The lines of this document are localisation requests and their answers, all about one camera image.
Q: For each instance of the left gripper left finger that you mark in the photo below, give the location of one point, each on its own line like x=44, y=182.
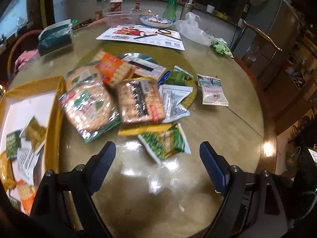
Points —
x=49, y=207

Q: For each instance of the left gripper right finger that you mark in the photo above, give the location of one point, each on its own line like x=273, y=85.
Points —
x=251, y=205

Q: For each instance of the small olive snack packet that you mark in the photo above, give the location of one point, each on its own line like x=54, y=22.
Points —
x=35, y=133

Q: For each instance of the green peas snack packet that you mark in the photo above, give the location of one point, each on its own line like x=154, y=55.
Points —
x=12, y=144

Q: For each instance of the white Dole snack packet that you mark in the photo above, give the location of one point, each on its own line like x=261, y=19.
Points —
x=212, y=92

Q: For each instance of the orange cracker pack in box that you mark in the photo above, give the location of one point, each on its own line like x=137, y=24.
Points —
x=27, y=195

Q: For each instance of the green peas packet in box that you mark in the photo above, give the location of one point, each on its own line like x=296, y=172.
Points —
x=14, y=203

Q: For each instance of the white packet in box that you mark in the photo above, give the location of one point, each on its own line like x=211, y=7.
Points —
x=27, y=161

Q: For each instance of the yellow snack packet in box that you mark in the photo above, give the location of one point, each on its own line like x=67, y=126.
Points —
x=6, y=172

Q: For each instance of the yellow snack bar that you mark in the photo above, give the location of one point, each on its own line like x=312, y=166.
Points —
x=135, y=131

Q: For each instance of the round cracker pack front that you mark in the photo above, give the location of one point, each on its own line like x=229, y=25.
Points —
x=90, y=108

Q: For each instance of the round cracker pack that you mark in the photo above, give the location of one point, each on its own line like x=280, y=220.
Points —
x=74, y=77
x=90, y=108

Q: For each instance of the yellow cardboard tray box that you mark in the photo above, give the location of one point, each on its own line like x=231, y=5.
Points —
x=38, y=98

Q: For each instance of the brown square cracker pack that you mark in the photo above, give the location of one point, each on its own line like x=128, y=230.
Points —
x=140, y=101

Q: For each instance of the round cracker pack back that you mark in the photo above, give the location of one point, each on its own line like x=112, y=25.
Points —
x=74, y=77

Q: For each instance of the white triangular snack packet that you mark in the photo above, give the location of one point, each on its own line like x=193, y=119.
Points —
x=172, y=96

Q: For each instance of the wooden chair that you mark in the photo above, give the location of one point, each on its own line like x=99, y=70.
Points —
x=254, y=50

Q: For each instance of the orange square cracker pack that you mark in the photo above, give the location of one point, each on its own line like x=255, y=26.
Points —
x=112, y=69

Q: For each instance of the green leaf snack packet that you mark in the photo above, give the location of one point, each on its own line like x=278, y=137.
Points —
x=178, y=77

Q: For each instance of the pink cloth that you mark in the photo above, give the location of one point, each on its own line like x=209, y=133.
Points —
x=23, y=59

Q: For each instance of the silver foil cracker pack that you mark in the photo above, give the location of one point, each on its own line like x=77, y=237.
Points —
x=144, y=65

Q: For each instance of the orange hoop chair back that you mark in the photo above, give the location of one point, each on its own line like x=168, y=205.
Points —
x=28, y=41

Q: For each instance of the green cloth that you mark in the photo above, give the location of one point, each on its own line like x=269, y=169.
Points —
x=221, y=47

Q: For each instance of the teal tissue pack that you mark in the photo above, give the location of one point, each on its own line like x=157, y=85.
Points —
x=55, y=36

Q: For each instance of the clear plastic bag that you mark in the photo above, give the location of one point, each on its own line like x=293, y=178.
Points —
x=189, y=28

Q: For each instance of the printed paper flyer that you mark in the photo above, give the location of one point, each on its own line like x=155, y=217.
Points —
x=141, y=34

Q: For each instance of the clear plastic container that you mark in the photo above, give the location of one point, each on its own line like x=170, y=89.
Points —
x=113, y=19

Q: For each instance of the white cup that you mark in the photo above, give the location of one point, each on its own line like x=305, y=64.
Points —
x=210, y=9

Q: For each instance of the blue white ceramic plate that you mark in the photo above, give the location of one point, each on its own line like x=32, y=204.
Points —
x=156, y=21

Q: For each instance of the steel thermos bottle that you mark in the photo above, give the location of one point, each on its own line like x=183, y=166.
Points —
x=188, y=6

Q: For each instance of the green plastic bottle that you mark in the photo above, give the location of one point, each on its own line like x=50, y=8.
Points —
x=170, y=11

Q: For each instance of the white red jar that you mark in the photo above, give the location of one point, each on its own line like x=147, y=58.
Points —
x=116, y=5

